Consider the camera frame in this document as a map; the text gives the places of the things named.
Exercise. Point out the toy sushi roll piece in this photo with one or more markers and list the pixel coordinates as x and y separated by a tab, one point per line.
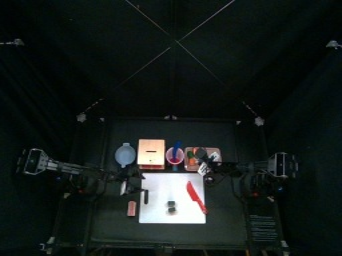
171	210
171	203

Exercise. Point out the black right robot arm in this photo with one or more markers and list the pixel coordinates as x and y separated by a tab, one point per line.
267	165

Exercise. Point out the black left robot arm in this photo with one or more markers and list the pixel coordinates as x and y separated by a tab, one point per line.
62	166

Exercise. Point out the wooden tray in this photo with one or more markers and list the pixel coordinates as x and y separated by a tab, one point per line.
213	165

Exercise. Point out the orange toy food piece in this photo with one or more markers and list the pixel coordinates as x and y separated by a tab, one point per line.
192	161

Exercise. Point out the green toy food piece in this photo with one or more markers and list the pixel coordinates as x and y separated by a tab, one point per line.
190	155

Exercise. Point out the red plastic cup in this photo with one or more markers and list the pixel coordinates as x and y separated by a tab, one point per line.
174	156

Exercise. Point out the blue tape patch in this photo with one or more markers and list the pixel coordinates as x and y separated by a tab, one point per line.
175	168

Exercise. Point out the white cutting board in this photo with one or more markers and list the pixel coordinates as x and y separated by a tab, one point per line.
168	186

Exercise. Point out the grey bowl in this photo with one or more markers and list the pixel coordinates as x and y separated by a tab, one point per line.
124	155

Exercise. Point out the red wooden drawer box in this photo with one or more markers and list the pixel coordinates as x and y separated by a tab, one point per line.
151	153

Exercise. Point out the red toy knife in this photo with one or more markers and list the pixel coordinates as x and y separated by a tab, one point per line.
194	195

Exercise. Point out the printed label sticker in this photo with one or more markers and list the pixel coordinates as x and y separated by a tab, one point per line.
263	228

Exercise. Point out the metal frame bracket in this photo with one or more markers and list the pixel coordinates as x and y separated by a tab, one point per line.
333	44
80	117
17	42
259	120
168	117

